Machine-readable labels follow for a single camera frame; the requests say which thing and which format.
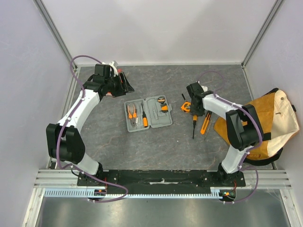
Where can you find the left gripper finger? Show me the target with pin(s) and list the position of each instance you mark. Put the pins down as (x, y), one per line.
(128, 88)
(123, 78)

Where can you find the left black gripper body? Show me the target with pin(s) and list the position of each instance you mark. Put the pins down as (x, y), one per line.
(115, 86)

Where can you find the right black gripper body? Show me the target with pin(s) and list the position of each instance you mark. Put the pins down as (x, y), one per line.
(195, 109)

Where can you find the orange handled small screwdriver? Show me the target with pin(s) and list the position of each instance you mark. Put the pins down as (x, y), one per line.
(195, 117)

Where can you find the orange utility knife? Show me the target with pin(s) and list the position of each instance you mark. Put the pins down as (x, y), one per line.
(206, 123)

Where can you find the orange pliers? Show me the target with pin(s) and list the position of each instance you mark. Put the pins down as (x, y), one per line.
(132, 115)

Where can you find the grey plastic tool case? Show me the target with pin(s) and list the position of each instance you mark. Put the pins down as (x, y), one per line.
(156, 118)

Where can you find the orange handled large screwdriver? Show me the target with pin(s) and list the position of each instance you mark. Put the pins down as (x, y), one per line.
(145, 121)

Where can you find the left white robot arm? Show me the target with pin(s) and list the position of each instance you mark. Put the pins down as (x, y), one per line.
(63, 138)

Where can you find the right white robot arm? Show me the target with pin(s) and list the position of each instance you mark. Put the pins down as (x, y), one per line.
(244, 130)

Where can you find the tan canvas tool bag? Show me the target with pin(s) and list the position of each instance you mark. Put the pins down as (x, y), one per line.
(279, 124)

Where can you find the orange red cardboard box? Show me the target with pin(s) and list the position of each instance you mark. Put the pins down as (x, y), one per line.
(115, 85)

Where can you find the orange tape measure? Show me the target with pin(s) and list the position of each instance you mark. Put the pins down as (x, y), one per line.
(186, 105)

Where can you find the hex key set orange holder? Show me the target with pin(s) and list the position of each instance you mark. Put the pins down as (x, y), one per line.
(164, 107)

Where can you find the black electrical tape roll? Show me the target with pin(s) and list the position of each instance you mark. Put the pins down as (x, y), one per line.
(161, 99)

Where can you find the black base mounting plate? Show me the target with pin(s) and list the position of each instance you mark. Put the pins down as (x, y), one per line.
(171, 180)

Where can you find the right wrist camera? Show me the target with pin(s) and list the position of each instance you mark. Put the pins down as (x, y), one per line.
(196, 88)

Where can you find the aluminium frame rail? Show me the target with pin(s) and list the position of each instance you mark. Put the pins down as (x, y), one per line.
(262, 179)

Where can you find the grey slotted cable duct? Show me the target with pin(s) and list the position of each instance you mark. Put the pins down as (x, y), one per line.
(94, 193)

